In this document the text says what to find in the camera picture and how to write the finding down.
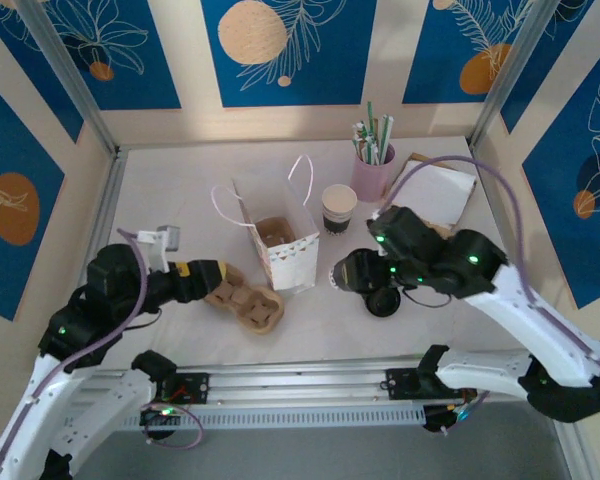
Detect white paper napkin stack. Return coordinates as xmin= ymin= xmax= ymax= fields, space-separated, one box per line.
xmin=389 ymin=159 xmax=476 ymax=229

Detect white cartoon print paper bag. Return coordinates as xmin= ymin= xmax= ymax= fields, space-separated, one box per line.
xmin=210 ymin=153 xmax=322 ymax=294

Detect black plastic cup lid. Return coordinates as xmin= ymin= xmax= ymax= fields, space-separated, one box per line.
xmin=364 ymin=289 xmax=402 ymax=319

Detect stacked black white paper cups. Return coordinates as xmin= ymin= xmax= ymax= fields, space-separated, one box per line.
xmin=321 ymin=183 xmax=359 ymax=236

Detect white napkins on tray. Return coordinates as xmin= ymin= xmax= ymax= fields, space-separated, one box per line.
xmin=382 ymin=152 xmax=479 ymax=239

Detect pink straw holder cup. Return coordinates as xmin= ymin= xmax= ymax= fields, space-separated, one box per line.
xmin=350 ymin=143 xmax=397 ymax=204

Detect white wrapped straw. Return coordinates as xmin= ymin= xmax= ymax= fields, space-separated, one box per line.
xmin=383 ymin=113 xmax=397 ymax=165
xmin=350 ymin=122 xmax=369 ymax=161
xmin=377 ymin=115 xmax=389 ymax=165

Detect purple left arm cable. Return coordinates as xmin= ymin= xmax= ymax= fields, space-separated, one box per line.
xmin=0 ymin=227 xmax=204 ymax=471

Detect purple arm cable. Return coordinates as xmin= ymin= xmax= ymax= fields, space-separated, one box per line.
xmin=0 ymin=227 xmax=204 ymax=471
xmin=377 ymin=155 xmax=600 ymax=436

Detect aluminium side rail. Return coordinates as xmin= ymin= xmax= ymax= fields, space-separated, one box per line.
xmin=82 ymin=147 xmax=130 ymax=261

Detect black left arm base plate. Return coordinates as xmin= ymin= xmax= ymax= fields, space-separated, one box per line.
xmin=149 ymin=372 xmax=212 ymax=406

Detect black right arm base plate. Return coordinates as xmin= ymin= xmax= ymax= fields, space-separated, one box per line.
xmin=385 ymin=367 xmax=476 ymax=401

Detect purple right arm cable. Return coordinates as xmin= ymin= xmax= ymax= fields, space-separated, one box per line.
xmin=377 ymin=155 xmax=600 ymax=436

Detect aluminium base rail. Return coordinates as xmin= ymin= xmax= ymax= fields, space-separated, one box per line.
xmin=77 ymin=353 xmax=574 ymax=411

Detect grey slotted cable duct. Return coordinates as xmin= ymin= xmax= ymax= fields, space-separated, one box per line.
xmin=114 ymin=405 xmax=426 ymax=432

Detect aluminium frame post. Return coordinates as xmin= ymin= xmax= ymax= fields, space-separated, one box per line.
xmin=468 ymin=0 xmax=556 ymax=151
xmin=13 ymin=0 xmax=121 ymax=156

